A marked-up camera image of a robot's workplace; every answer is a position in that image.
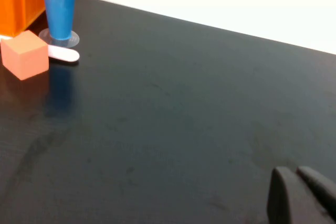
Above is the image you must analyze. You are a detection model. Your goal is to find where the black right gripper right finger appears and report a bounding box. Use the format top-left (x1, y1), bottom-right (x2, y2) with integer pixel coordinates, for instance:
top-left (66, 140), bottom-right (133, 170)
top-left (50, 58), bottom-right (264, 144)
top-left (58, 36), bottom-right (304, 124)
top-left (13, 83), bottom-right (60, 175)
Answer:
top-left (296, 165), bottom-right (336, 217)

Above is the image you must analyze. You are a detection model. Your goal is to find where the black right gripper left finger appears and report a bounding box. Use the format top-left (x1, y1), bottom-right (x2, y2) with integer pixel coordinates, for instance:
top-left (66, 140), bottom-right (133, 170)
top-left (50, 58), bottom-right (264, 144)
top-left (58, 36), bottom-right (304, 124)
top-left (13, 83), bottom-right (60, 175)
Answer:
top-left (266, 166), bottom-right (336, 224)

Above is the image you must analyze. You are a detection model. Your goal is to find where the pink plastic fork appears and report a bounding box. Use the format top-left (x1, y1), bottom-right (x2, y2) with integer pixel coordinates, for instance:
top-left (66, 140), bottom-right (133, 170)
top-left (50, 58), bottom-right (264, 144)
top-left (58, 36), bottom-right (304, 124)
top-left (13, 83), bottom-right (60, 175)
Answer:
top-left (0, 34), bottom-right (80, 63)

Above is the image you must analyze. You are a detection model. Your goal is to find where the orange foam cube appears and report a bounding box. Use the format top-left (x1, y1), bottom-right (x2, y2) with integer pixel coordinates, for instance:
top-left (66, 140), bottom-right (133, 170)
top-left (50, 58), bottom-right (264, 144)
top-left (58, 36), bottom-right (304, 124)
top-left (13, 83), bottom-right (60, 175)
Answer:
top-left (0, 29), bottom-right (50, 81)

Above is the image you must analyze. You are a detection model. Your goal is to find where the blue paper cone cup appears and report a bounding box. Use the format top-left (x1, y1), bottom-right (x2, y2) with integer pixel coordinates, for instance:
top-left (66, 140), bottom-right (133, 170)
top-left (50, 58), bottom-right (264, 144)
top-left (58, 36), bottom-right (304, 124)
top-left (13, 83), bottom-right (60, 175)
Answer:
top-left (38, 0), bottom-right (80, 49)

